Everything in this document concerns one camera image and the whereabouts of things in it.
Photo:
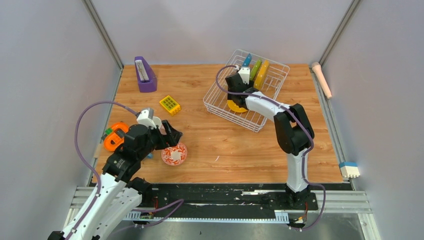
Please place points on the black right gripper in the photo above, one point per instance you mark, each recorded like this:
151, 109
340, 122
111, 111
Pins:
250, 85

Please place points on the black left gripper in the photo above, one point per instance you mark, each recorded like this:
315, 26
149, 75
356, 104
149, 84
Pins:
171, 138

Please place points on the white orange patterned bowl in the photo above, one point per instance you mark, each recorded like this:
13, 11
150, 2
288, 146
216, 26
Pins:
174, 156

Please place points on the yellow ribbed bowl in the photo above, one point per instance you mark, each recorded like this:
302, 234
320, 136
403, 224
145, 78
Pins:
235, 108

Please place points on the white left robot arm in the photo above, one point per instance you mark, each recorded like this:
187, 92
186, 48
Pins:
117, 192

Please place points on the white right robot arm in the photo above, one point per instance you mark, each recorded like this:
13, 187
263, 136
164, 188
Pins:
293, 131

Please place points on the green dotted plate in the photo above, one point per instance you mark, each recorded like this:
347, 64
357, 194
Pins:
254, 70

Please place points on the blue dotted plate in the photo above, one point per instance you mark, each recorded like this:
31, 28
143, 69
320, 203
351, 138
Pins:
247, 60

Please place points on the yellow dotted plate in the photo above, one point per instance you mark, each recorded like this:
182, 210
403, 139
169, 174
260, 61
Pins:
261, 75

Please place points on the yellow green toy block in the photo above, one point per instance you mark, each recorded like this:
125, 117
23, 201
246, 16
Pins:
170, 105

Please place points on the purple metronome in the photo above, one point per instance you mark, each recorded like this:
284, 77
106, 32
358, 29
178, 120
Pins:
146, 78

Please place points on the green toy piece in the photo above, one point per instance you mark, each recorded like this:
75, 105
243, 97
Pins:
108, 131

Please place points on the white blue toy block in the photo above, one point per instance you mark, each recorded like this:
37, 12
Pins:
349, 169

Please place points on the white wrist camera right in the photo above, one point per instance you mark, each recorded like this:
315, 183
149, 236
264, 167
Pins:
244, 73

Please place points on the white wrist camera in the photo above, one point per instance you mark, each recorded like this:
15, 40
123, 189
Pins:
146, 117
244, 73

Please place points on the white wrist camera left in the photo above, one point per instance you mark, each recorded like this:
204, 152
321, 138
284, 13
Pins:
146, 117

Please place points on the white wire dish rack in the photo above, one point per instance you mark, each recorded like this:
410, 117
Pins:
216, 101

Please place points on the pink cylinder handle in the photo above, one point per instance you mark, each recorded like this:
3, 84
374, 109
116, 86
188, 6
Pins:
317, 69

